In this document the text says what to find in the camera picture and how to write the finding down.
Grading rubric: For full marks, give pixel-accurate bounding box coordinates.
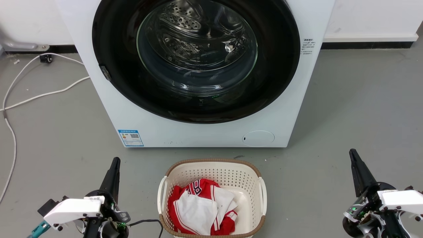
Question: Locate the white baseboard ledge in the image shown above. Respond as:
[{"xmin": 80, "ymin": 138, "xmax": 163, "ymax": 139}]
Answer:
[{"xmin": 323, "ymin": 32, "xmax": 419, "ymax": 43}]

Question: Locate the teal connector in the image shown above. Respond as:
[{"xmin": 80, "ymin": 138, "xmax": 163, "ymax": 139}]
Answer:
[{"xmin": 27, "ymin": 221, "xmax": 51, "ymax": 238}]

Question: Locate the thin black cable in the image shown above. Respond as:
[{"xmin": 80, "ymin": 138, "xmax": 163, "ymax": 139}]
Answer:
[{"xmin": 128, "ymin": 219, "xmax": 164, "ymax": 238}]

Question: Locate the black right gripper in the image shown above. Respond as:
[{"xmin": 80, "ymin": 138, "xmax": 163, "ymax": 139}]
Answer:
[{"xmin": 342, "ymin": 149, "xmax": 412, "ymax": 238}]

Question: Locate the white front-load washing machine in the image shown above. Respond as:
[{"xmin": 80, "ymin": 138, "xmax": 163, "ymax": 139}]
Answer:
[{"xmin": 55, "ymin": 0, "xmax": 336, "ymax": 148}]

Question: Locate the cream plastic laundry basket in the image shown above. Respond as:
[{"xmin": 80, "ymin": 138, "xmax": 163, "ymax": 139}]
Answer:
[{"xmin": 157, "ymin": 158, "xmax": 267, "ymax": 238}]

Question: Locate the red and white jersey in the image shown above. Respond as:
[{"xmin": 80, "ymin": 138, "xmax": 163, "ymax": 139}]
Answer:
[{"xmin": 167, "ymin": 178, "xmax": 238, "ymax": 236}]

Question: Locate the black text sticker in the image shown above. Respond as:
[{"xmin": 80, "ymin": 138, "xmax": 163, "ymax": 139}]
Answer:
[{"xmin": 300, "ymin": 38, "xmax": 316, "ymax": 56}]

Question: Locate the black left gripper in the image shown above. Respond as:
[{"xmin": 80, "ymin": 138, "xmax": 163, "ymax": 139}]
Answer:
[{"xmin": 83, "ymin": 157, "xmax": 131, "ymax": 238}]

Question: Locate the stainless steel washer drum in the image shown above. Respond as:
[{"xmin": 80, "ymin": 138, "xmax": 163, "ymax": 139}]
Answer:
[{"xmin": 137, "ymin": 0, "xmax": 258, "ymax": 97}]

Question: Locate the black round glass washer door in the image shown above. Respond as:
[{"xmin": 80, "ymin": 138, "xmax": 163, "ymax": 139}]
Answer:
[{"xmin": 92, "ymin": 0, "xmax": 301, "ymax": 124}]

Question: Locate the round white filter cover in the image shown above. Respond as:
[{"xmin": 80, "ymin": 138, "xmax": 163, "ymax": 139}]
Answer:
[{"xmin": 242, "ymin": 130, "xmax": 275, "ymax": 147}]

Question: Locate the long looping white cable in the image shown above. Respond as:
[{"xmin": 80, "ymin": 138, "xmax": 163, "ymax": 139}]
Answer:
[{"xmin": 0, "ymin": 53, "xmax": 85, "ymax": 203}]

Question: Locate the blue energy label sticker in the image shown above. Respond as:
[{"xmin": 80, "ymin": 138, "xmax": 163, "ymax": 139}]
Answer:
[{"xmin": 118, "ymin": 130, "xmax": 144, "ymax": 147}]

